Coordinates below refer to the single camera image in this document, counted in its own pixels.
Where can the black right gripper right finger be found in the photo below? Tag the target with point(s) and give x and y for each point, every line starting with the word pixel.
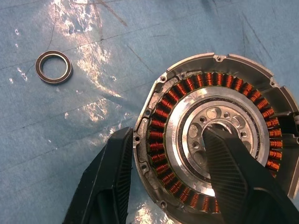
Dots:
pixel 238 186

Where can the silver motor housing copper windings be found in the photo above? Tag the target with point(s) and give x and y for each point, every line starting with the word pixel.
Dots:
pixel 217 91

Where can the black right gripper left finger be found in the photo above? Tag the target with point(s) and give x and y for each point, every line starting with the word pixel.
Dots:
pixel 105 182

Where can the blue plastic table cover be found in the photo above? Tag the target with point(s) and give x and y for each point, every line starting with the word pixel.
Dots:
pixel 163 35

